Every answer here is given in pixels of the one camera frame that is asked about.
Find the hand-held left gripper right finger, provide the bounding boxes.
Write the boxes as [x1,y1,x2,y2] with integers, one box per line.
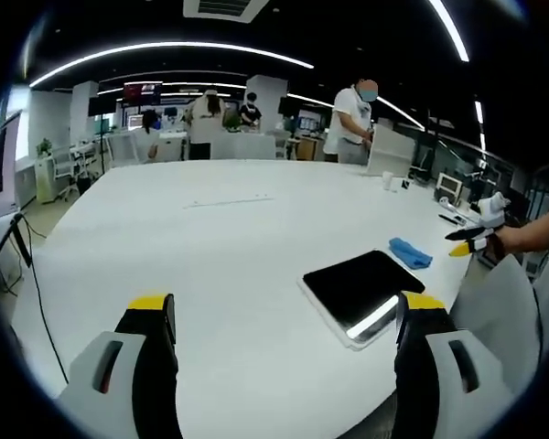
[393,291,519,439]

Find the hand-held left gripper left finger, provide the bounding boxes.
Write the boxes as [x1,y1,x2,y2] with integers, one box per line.
[56,293,180,439]

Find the blue cleaning cloth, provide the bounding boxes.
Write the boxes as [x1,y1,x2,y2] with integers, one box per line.
[388,236,435,271]

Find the white-framed rectangular mirror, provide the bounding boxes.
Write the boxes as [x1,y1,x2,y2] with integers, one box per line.
[296,249,427,352]

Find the person's right hand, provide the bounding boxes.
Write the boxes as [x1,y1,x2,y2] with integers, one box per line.
[492,224,530,255]

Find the small white-framed monitor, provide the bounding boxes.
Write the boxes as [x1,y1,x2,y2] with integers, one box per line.
[434,171,467,202]

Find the white upright board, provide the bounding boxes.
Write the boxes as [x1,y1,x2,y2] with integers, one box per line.
[364,124,416,178]

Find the white mesh office chair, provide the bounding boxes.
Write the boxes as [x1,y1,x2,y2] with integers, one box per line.
[48,145,82,203]

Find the dark monitor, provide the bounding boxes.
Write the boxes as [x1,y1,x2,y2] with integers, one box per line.
[0,108,23,216]

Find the ceiling air vent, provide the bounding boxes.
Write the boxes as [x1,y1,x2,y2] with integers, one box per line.
[181,0,270,23]

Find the black cable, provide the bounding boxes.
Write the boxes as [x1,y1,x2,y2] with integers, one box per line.
[0,212,70,386]

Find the wall screen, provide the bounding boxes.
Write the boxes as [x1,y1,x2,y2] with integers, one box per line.
[123,80,165,104]

